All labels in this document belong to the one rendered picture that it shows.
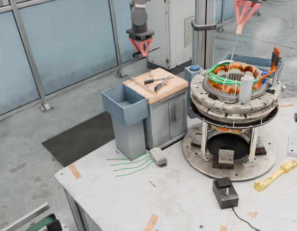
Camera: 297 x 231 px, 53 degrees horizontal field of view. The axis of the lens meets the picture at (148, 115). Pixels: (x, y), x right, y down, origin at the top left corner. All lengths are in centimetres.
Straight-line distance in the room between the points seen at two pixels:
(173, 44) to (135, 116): 237
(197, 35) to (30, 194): 164
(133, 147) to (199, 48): 62
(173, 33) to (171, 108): 221
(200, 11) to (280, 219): 95
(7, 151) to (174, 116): 195
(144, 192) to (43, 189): 136
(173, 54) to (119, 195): 253
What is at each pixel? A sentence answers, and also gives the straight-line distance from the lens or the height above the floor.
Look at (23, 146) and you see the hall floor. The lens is 291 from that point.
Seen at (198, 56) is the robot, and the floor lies 102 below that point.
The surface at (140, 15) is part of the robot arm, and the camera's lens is 106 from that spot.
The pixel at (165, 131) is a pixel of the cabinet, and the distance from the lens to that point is 128.
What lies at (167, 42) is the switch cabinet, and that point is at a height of 43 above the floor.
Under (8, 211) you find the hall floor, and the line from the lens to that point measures 239.
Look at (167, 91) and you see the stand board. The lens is 117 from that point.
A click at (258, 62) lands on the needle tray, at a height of 104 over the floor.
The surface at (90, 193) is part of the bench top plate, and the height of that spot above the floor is 78.
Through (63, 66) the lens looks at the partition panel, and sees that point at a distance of 329.
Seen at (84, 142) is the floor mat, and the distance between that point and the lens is 270.
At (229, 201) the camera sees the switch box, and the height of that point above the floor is 82.
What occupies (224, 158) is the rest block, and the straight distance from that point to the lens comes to 121.
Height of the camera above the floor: 165
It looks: 34 degrees down
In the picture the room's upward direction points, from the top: 5 degrees counter-clockwise
